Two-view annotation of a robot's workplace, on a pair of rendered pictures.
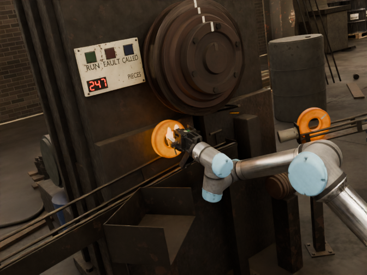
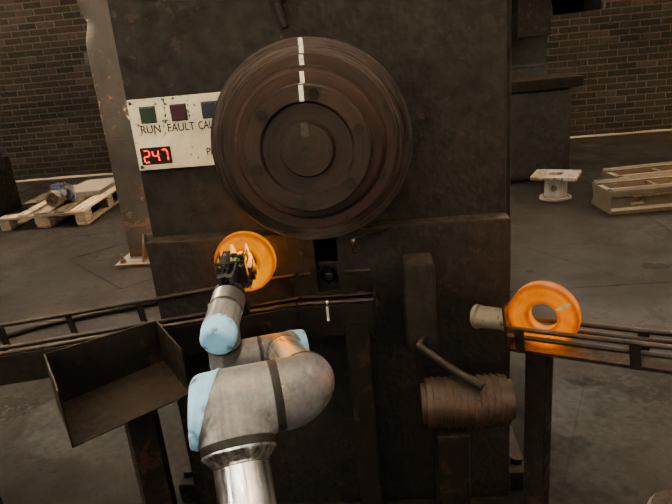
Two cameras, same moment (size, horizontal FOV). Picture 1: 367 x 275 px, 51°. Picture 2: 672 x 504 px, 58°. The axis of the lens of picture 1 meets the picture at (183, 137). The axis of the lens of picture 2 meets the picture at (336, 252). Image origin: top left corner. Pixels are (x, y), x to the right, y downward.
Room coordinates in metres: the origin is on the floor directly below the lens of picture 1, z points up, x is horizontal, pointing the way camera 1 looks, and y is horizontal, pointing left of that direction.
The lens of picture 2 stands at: (0.49, -1.02, 1.33)
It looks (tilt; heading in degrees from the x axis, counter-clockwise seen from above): 19 degrees down; 37
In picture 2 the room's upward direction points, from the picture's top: 5 degrees counter-clockwise
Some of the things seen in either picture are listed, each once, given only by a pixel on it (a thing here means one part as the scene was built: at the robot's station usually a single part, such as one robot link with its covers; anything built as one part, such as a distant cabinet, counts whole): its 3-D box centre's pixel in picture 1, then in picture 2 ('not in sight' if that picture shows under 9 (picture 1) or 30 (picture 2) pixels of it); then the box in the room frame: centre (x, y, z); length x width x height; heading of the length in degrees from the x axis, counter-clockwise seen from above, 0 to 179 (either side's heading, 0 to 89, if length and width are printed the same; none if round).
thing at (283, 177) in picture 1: (291, 216); (467, 469); (1.69, -0.47, 0.27); 0.22 x 0.13 x 0.53; 123
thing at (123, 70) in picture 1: (111, 66); (183, 131); (1.54, 0.23, 1.15); 0.26 x 0.02 x 0.18; 123
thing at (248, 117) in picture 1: (248, 139); (419, 301); (1.76, -0.31, 0.68); 0.11 x 0.08 x 0.24; 33
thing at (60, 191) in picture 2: not in sight; (65, 192); (3.45, 4.29, 0.25); 0.40 x 0.24 x 0.22; 33
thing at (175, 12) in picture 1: (198, 58); (311, 141); (1.63, -0.11, 1.11); 0.47 x 0.06 x 0.47; 123
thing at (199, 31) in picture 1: (213, 58); (308, 148); (1.54, -0.17, 1.11); 0.28 x 0.06 x 0.28; 123
